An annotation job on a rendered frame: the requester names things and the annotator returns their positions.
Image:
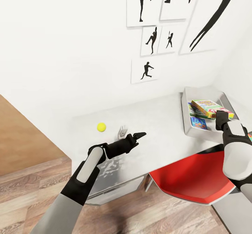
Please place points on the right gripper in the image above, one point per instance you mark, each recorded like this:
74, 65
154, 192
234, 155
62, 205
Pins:
220, 116

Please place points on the tennis ball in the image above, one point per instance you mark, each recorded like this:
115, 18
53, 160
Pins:
101, 126

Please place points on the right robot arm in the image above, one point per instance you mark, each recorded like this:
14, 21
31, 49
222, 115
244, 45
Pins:
237, 164

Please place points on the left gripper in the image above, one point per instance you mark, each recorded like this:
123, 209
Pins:
127, 144

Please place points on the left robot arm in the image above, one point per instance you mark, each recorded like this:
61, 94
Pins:
62, 215

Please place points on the board game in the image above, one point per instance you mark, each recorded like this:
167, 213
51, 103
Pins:
194, 111
198, 123
209, 108

